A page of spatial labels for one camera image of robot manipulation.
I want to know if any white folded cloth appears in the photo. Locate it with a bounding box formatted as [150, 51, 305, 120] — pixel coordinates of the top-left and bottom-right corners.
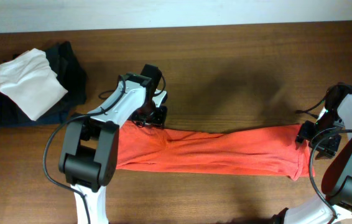
[0, 49, 68, 121]

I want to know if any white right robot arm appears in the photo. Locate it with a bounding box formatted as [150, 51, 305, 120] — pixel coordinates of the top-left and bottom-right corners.
[271, 88, 352, 224]

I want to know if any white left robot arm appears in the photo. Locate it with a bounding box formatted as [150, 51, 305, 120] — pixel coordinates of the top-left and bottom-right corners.
[58, 72, 167, 223]

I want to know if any black folded garment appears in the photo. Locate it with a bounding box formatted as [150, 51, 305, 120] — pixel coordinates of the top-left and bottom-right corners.
[0, 42, 87, 128]

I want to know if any orange printed t-shirt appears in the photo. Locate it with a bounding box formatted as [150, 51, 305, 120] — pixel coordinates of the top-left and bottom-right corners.
[116, 121, 310, 180]

